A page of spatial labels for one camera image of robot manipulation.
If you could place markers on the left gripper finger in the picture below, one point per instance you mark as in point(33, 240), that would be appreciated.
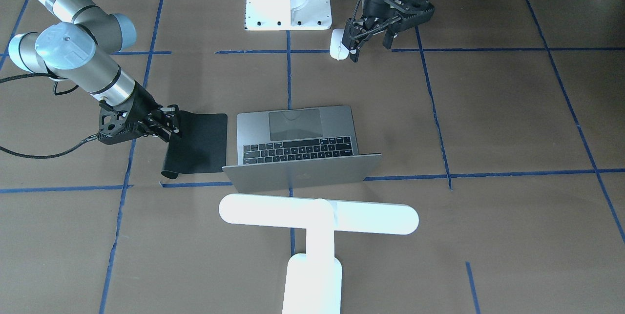
point(350, 23)
point(358, 37)

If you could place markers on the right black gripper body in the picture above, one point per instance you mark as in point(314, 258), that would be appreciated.
point(141, 105)

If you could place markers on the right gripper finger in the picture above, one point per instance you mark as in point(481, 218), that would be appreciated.
point(163, 132)
point(164, 115)

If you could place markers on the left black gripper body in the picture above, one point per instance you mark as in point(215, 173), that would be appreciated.
point(377, 5)

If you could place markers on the white computer mouse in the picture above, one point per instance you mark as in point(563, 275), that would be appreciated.
point(338, 51)

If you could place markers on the black mouse pad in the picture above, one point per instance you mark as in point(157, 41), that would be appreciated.
point(200, 146)

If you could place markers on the grey laptop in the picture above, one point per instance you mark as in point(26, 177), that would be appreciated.
point(298, 148)

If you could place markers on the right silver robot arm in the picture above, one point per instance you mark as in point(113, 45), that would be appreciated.
point(79, 49)

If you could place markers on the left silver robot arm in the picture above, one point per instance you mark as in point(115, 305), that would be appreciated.
point(359, 13)

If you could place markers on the white desk lamp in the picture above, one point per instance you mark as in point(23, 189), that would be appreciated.
point(313, 282)

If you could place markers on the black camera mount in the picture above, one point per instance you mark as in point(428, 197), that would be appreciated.
point(119, 123)
point(404, 15)

